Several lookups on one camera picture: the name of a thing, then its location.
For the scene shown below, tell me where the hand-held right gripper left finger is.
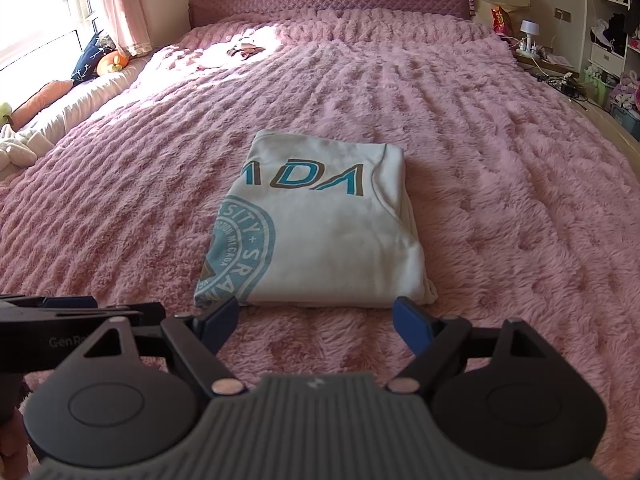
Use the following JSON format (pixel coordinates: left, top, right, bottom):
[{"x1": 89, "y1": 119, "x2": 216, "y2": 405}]
[{"x1": 51, "y1": 295, "x2": 246, "y2": 397}]

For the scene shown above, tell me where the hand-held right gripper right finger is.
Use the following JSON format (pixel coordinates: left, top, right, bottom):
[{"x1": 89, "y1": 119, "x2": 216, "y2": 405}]
[{"x1": 384, "y1": 296, "x2": 555, "y2": 395}]

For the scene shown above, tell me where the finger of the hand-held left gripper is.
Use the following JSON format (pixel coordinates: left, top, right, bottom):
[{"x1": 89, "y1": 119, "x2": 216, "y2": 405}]
[
  {"x1": 0, "y1": 302, "x2": 167, "y2": 326},
  {"x1": 0, "y1": 294, "x2": 98, "y2": 311}
]

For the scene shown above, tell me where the white printed sweatshirt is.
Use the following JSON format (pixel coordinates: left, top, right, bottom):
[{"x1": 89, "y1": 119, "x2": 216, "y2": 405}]
[{"x1": 194, "y1": 129, "x2": 438, "y2": 310}]

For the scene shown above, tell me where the pile of pink clothes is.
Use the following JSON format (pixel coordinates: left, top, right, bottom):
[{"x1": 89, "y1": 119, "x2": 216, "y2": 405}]
[{"x1": 612, "y1": 72, "x2": 640, "y2": 113}]

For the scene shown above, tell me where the white plush toy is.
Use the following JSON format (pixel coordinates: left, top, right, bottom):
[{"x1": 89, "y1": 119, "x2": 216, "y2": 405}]
[{"x1": 0, "y1": 125, "x2": 53, "y2": 171}]

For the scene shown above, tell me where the pink fluffy blanket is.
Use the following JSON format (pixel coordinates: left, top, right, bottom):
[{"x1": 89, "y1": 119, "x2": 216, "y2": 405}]
[{"x1": 0, "y1": 7, "x2": 640, "y2": 466}]

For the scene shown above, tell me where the peach cushion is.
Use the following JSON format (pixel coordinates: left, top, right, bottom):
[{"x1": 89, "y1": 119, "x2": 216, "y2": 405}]
[{"x1": 10, "y1": 79, "x2": 73, "y2": 131}]

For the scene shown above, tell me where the cream padded window bedding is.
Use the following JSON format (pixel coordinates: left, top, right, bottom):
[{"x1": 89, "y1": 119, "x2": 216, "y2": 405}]
[{"x1": 0, "y1": 55, "x2": 151, "y2": 181}]

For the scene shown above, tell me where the orange plush toy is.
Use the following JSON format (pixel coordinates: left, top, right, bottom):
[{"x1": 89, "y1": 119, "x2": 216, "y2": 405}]
[{"x1": 96, "y1": 50, "x2": 131, "y2": 77}]

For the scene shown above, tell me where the navy floral pillow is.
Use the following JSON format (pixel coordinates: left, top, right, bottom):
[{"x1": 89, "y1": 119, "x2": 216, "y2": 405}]
[{"x1": 70, "y1": 32, "x2": 118, "y2": 83}]

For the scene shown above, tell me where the small brown cloth item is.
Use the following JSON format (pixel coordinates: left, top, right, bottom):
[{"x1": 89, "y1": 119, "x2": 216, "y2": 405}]
[{"x1": 227, "y1": 40, "x2": 266, "y2": 61}]

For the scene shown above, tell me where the blue storage bin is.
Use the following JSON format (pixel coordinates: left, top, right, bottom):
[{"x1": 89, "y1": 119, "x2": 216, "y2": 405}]
[{"x1": 607, "y1": 102, "x2": 640, "y2": 141}]

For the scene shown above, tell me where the wooden nightstand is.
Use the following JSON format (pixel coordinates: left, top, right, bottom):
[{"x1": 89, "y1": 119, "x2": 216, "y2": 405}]
[{"x1": 515, "y1": 50, "x2": 576, "y2": 76}]

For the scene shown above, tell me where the pink curtain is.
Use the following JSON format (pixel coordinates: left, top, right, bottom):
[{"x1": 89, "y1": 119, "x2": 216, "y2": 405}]
[{"x1": 97, "y1": 0, "x2": 153, "y2": 58}]

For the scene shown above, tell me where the window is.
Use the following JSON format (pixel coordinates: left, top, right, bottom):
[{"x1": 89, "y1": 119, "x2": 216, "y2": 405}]
[{"x1": 0, "y1": 0, "x2": 108, "y2": 73}]

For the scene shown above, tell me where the green storage bin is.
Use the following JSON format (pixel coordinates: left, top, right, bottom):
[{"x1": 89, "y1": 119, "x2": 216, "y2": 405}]
[{"x1": 582, "y1": 67, "x2": 618, "y2": 106}]

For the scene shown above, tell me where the red snack bag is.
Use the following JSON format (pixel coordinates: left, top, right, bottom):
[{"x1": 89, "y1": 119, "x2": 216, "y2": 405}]
[{"x1": 492, "y1": 5, "x2": 513, "y2": 36}]

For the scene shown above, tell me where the white open shelf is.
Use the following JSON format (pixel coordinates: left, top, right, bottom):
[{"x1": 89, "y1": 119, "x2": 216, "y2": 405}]
[{"x1": 582, "y1": 0, "x2": 640, "y2": 91}]

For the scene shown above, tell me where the tangle of black cables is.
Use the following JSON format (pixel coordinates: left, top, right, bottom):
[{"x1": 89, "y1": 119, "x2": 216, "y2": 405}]
[{"x1": 537, "y1": 72, "x2": 586, "y2": 101}]

